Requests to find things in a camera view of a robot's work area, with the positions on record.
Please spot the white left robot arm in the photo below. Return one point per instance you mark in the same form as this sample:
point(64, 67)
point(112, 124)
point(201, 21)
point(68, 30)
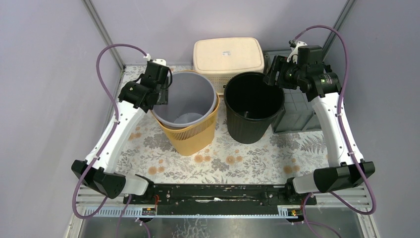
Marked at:
point(98, 170)

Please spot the grey plastic storage bin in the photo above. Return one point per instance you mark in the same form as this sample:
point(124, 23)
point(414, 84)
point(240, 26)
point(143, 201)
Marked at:
point(297, 115)

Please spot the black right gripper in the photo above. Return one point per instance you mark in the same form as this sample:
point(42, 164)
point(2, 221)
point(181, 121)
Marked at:
point(280, 64)

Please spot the floral patterned table mat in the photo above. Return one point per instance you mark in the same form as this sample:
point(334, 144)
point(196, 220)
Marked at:
point(271, 160)

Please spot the yellow bin with black liner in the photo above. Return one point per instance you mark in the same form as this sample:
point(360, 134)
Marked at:
point(191, 139)

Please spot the black round plastic bin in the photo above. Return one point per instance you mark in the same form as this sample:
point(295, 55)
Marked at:
point(251, 106)

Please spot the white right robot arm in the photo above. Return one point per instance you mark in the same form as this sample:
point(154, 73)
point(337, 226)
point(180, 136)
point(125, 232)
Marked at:
point(347, 166)

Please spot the grey round plastic bin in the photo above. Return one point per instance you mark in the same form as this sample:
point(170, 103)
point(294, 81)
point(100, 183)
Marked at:
point(191, 98)

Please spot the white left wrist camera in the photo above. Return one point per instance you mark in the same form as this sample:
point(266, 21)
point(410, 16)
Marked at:
point(158, 61)

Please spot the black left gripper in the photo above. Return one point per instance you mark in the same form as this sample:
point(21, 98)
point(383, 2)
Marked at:
point(163, 95)

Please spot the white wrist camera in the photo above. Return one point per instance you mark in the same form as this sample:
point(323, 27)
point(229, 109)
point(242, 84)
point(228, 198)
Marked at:
point(158, 61)
point(294, 45)

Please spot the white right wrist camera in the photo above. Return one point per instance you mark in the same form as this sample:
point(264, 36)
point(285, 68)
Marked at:
point(294, 45)

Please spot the white slotted cable duct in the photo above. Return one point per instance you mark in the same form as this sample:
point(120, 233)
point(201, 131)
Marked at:
point(200, 211)

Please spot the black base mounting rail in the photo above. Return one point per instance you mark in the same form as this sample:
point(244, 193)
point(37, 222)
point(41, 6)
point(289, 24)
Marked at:
point(220, 195)

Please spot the cream perforated plastic basket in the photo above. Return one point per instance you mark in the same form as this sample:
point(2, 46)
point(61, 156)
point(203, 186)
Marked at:
point(221, 59)

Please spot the small circuit board right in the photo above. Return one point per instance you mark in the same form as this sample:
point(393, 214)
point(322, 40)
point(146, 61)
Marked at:
point(293, 213)

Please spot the small circuit board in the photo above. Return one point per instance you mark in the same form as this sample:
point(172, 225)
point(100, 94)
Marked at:
point(148, 212)
point(293, 213)

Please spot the small circuit board left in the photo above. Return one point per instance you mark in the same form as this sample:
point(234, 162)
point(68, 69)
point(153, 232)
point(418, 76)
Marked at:
point(148, 212)

